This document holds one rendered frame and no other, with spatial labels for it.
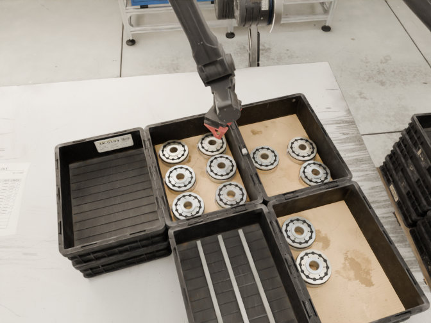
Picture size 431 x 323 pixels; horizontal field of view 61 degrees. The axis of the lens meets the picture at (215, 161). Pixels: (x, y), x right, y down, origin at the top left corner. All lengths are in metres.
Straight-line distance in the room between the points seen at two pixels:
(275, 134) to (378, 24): 2.41
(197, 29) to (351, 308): 0.84
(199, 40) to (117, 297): 0.83
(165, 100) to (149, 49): 1.48
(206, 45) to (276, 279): 0.68
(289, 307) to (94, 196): 0.70
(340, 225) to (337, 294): 0.22
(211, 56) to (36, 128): 1.06
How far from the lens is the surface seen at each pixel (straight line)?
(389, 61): 3.27
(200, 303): 1.09
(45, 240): 1.41
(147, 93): 1.73
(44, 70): 3.17
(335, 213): 1.25
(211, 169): 1.24
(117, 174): 1.31
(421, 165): 1.96
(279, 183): 1.26
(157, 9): 3.03
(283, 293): 1.11
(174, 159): 1.27
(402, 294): 1.19
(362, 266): 1.20
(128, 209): 1.23
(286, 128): 1.41
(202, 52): 0.84
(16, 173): 1.61
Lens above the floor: 1.89
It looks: 55 degrees down
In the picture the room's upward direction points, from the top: straight up
